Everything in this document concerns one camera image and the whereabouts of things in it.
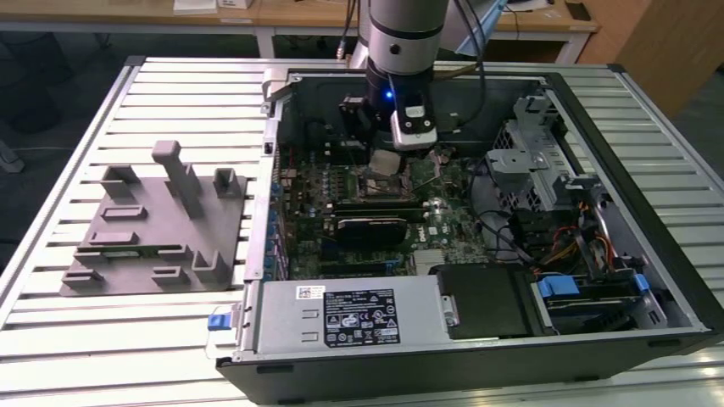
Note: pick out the silver CPU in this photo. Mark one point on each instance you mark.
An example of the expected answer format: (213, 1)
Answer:
(384, 163)

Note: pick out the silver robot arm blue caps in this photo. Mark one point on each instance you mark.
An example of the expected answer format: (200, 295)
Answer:
(396, 34)

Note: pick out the CPU socket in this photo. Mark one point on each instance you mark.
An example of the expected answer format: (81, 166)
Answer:
(378, 188)

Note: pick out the black RAM slot bank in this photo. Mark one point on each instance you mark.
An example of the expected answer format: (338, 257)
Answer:
(337, 152)
(378, 210)

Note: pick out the green motherboard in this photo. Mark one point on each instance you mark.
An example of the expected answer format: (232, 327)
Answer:
(452, 220)

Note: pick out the metal drive cage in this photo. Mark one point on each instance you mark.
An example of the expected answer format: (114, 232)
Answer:
(528, 148)

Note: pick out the silver chipset heatsink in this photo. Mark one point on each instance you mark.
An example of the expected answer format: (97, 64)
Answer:
(429, 259)

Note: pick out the white box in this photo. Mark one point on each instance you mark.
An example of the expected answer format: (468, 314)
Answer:
(194, 5)
(234, 3)

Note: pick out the black phone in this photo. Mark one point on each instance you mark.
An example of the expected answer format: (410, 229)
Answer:
(578, 10)

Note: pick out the wooden desk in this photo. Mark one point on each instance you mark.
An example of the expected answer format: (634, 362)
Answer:
(141, 17)

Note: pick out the grey power supply unit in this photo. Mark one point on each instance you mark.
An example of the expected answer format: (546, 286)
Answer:
(277, 313)

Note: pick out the grey parts rack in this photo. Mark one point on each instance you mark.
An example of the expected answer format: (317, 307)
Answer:
(164, 258)

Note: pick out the green RAM stick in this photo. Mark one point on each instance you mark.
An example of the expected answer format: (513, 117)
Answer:
(149, 250)

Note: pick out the blue disk carrier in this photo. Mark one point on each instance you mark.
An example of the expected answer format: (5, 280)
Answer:
(557, 288)

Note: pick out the brown wooden cabinet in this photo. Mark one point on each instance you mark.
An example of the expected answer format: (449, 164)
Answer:
(666, 51)

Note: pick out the blue case latch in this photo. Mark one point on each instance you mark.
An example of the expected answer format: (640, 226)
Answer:
(220, 321)

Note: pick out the black PC case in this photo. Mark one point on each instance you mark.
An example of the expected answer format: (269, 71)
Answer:
(396, 373)

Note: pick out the small blue bay clip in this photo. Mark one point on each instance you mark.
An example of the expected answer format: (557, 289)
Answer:
(640, 284)

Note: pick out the black office chair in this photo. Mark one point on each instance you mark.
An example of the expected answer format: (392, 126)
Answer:
(33, 85)

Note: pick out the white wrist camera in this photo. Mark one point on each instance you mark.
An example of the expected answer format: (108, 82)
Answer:
(414, 127)

